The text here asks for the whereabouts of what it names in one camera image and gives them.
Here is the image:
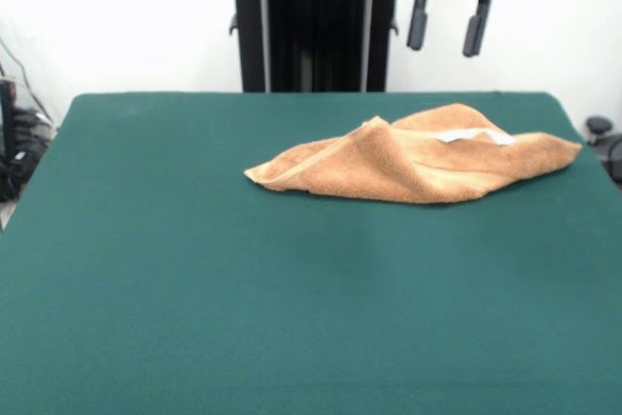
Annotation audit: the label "tan terry towel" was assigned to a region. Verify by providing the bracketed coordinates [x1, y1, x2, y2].
[242, 102, 583, 205]

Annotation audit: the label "black computer case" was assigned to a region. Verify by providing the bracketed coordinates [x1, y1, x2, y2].
[0, 78, 19, 163]

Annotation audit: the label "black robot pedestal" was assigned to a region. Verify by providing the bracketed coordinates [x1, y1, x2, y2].
[213, 0, 414, 94]

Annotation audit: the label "black equipment pile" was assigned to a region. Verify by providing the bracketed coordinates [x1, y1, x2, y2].
[0, 108, 55, 202]

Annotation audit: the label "dark green table cloth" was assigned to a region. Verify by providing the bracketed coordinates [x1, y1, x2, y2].
[0, 90, 622, 415]

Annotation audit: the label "grey pedestal leg with caster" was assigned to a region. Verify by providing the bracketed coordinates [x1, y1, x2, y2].
[585, 116, 622, 178]

